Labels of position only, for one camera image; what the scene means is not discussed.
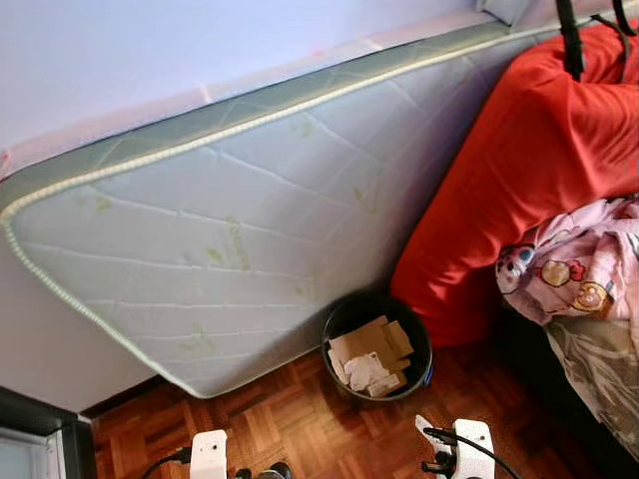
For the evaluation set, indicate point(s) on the pink cartoon print blanket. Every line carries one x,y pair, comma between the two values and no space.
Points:
589,249

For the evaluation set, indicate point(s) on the black round waste bin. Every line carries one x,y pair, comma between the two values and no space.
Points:
344,314

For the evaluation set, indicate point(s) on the bed with beige floral sheet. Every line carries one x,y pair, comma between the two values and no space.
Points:
599,369

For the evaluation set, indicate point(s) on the white paper scrap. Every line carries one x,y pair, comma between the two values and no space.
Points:
426,427

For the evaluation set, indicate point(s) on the crumpled white tissue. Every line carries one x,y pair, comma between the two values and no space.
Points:
364,371

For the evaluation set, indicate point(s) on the red fabric sofa cushion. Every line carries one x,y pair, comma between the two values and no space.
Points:
539,150

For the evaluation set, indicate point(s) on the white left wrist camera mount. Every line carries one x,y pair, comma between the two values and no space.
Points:
208,457

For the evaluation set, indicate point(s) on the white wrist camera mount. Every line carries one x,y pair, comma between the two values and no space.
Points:
208,457
474,449

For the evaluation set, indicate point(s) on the black framed cabinet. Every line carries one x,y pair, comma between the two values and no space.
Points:
75,439

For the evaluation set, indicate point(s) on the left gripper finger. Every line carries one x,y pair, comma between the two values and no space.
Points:
280,470

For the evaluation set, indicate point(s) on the large brown cardboard piece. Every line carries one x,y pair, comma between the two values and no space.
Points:
364,339

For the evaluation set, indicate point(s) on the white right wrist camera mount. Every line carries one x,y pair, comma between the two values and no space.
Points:
474,449

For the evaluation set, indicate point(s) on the small brown cardboard piece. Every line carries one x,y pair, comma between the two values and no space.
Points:
399,339

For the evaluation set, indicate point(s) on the white quilted mattress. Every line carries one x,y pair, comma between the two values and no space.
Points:
250,220

